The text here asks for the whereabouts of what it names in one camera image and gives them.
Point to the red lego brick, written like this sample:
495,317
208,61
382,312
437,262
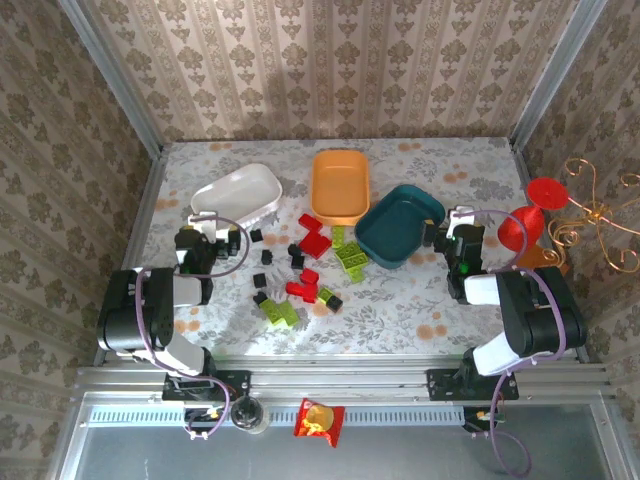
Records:
309,240
299,291
309,221
310,275
323,248

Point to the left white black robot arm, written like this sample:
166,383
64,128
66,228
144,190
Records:
125,320

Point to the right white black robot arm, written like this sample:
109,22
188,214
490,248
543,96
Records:
540,320

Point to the teal plastic container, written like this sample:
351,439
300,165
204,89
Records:
395,227

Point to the white plastic container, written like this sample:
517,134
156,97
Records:
235,192

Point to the red plastic goblet vase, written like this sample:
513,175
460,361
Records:
520,227

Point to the orange brown wooden block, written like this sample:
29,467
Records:
537,259

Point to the narrow green lego brick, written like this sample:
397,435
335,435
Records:
339,236

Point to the orange plastic container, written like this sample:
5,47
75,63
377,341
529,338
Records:
339,185

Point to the black controller box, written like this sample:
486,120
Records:
480,419
200,417

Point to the dark glass jar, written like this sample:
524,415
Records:
248,415

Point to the red snack bag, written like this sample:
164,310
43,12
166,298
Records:
318,421

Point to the grey metal shelf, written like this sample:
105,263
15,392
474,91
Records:
375,455

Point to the long aluminium frame rail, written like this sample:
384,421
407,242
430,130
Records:
340,380

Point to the aluminium corner post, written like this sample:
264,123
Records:
122,85
555,75

